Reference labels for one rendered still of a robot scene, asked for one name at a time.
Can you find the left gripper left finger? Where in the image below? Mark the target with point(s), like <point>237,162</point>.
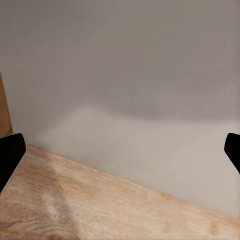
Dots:
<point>12,150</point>

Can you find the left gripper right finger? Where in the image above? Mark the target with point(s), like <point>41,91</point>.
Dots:
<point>232,149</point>

